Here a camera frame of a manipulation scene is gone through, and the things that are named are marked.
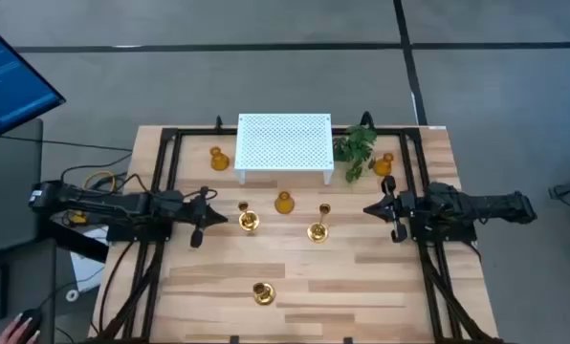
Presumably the computer monitor with blue screen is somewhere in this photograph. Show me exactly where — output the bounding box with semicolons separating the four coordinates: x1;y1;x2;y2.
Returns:
0;18;67;147

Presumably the green plant in white pot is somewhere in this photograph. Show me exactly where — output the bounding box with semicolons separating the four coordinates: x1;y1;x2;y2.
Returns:
332;124;378;184

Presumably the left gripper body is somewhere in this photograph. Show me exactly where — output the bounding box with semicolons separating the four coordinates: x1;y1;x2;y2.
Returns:
183;188;211;248

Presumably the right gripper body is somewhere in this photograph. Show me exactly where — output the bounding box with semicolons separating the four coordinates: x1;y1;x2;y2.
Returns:
383;175;428;245

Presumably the amber glass candle holder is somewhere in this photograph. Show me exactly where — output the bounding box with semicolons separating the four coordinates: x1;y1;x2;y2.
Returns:
373;152;395;178
274;190;296;215
209;145;230;172

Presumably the white perforated metal shelf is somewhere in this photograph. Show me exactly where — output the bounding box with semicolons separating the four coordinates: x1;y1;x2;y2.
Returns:
233;113;336;186

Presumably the yellow cable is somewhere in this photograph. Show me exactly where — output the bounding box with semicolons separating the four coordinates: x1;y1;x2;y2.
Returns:
82;169;118;193

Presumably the tall brass candlestick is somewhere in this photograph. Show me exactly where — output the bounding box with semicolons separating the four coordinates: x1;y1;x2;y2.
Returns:
306;203;333;245

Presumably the black floor stand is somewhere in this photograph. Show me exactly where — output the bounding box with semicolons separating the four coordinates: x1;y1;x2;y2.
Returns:
547;171;570;216

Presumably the black aluminium table frame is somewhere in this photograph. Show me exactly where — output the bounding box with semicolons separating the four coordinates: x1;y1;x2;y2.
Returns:
86;114;506;344

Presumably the medium brass candlestick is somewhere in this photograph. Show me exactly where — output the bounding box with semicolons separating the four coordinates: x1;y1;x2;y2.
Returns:
252;281;277;307

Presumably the person's hand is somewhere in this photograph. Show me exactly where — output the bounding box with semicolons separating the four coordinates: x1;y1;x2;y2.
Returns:
0;312;42;344

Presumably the black computer mouse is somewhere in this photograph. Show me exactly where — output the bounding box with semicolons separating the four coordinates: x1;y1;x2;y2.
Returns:
14;308;45;335

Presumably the grey desk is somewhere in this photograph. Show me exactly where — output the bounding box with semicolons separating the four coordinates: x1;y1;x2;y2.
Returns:
0;118;59;344

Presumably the short brass candlestick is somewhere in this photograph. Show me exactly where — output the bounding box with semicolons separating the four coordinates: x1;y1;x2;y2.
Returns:
237;201;261;234

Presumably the white paper sheet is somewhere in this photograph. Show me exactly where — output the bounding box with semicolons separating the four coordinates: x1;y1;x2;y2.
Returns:
69;227;110;293

